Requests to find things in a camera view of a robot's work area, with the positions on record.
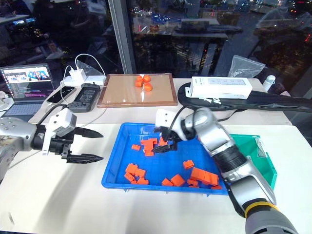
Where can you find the black smartphone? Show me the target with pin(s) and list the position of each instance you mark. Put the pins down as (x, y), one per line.
(61, 93)

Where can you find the white power strip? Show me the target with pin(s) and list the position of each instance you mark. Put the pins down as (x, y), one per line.
(95, 80)

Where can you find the orange tangerine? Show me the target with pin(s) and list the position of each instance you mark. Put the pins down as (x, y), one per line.
(148, 87)
(146, 78)

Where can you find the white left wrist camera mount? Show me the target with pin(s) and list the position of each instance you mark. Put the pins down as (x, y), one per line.
(64, 122)

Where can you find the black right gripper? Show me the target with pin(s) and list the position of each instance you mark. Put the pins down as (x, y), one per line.
(174, 137)

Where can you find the open laptop computer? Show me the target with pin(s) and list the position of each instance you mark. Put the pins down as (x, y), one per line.
(26, 90)

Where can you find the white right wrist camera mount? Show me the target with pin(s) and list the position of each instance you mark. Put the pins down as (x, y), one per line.
(165, 118)

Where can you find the white rectangular box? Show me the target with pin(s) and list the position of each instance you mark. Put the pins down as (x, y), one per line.
(219, 86)

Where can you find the blue plastic bin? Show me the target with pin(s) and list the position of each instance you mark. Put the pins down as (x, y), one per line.
(163, 163)

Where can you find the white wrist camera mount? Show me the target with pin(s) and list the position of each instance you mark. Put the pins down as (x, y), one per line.
(64, 122)
(165, 118)

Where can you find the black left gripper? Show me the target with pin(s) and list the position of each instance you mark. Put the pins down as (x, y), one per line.
(58, 146)

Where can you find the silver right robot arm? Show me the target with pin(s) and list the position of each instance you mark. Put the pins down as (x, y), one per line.
(224, 151)

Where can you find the large orange toy brick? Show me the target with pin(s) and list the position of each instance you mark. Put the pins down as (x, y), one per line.
(211, 178)
(148, 144)
(198, 174)

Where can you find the white bottle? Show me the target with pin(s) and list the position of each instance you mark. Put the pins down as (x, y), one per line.
(268, 83)

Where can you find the black fabric bag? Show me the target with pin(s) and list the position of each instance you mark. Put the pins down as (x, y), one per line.
(268, 101)

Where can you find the black handheld device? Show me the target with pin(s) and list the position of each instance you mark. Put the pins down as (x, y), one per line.
(84, 97)

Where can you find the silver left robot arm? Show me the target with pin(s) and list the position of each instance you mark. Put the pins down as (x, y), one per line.
(17, 136)

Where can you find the white wall charger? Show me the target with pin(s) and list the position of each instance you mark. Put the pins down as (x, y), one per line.
(77, 74)

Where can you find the green plastic bin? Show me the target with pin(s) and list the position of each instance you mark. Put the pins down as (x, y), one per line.
(253, 158)

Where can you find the wooden framed tray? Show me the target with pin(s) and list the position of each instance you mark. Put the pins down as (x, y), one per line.
(117, 93)

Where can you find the clear plastic bag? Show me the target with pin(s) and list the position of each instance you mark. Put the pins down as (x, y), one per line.
(243, 67)

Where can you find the small orange toy brick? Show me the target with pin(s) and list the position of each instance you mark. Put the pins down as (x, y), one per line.
(134, 181)
(135, 147)

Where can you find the grey window frame post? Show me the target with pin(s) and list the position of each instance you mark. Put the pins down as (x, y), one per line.
(122, 36)

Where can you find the flat orange toy brick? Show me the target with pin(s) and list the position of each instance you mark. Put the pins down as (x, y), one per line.
(216, 187)

